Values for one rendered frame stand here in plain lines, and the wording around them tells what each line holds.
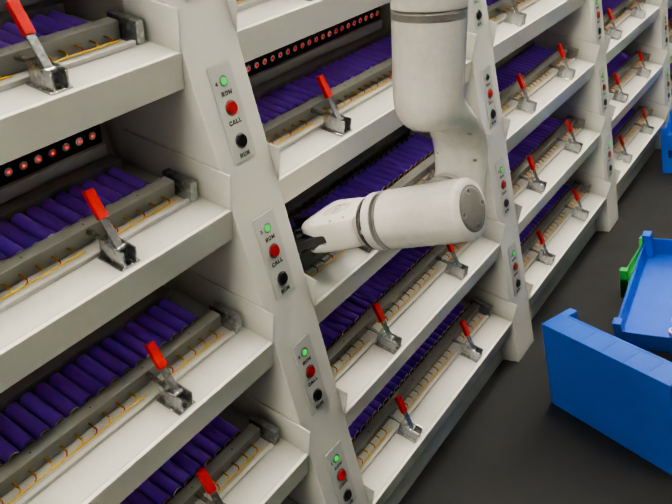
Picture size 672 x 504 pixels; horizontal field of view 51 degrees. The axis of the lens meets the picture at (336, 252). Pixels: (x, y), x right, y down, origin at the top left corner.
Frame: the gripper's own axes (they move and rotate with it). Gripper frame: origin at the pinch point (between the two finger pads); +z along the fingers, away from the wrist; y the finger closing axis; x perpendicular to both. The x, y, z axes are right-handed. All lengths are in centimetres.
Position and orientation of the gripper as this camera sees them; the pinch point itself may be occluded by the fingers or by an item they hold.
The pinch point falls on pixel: (299, 231)
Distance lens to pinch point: 112.0
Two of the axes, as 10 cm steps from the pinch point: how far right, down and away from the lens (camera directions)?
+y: -5.8, 4.5, -6.8
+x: 3.5, 8.9, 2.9
